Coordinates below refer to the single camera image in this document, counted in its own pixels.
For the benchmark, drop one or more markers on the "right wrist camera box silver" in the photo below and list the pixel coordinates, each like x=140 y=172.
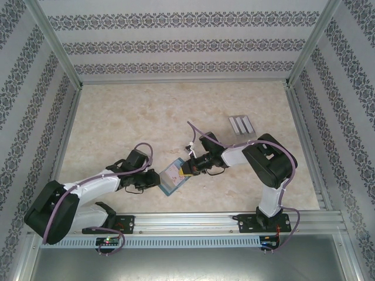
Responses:
x=190 y=148

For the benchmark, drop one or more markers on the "blue card holder wallet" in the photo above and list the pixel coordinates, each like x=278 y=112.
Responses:
x=170 y=191

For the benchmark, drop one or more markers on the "grey metal sheet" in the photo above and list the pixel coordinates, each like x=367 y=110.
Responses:
x=187 y=263

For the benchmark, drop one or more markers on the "left circuit board green light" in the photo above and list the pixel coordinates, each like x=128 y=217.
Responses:
x=107 y=241

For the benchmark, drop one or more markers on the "pinkish red credit card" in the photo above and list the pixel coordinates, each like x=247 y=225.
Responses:
x=173 y=175

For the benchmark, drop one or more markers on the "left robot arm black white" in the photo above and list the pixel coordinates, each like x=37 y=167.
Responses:
x=52 y=213

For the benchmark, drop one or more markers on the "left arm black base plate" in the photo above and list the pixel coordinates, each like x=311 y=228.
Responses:
x=129 y=224

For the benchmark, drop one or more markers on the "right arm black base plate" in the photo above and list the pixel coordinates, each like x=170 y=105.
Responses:
x=246 y=224

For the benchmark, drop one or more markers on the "right circuit board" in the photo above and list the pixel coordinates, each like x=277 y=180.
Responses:
x=270 y=243

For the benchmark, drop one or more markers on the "aluminium frame post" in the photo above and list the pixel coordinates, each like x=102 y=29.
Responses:
x=315 y=41
x=52 y=41

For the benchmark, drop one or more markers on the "aluminium side rail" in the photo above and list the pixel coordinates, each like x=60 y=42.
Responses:
x=68 y=131
x=304 y=131

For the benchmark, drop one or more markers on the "aluminium mounting rail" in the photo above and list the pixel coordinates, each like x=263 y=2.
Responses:
x=187 y=224

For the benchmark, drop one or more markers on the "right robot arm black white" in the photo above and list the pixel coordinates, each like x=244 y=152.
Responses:
x=269 y=164

